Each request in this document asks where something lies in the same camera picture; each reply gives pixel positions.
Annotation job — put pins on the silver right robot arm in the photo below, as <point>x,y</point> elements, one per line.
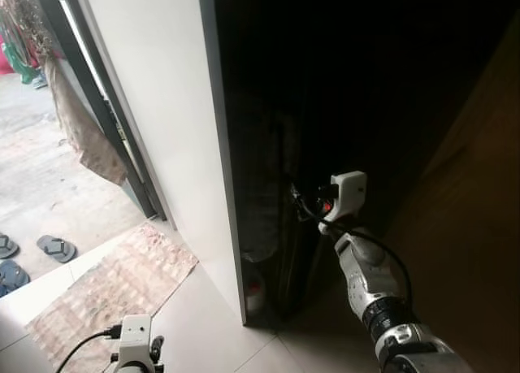
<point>366,275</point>

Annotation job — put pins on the white plastic jug red cap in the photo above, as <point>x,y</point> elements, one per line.
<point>255,290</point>

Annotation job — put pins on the patterned floor mat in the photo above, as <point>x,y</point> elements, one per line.
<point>114,284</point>

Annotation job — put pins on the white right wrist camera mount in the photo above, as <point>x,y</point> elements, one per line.
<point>349,190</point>

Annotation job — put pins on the grey slipper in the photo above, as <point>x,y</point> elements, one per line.
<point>57,249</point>
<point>7,246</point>

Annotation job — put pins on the colourful hanging clothes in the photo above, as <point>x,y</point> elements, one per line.
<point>20,48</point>

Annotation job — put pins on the beige patterned hanging cloth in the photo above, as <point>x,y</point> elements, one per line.
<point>89,137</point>

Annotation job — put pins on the blue slipper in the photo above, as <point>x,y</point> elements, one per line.
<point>12,277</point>

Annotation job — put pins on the dark sliding door frame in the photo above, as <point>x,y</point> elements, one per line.
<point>146,202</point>

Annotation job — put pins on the black fridge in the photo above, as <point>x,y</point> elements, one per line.
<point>366,80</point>

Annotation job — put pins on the brown wooden cupboard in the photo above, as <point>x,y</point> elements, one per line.
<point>479,227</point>

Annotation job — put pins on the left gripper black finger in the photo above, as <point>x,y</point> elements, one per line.
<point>158,353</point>

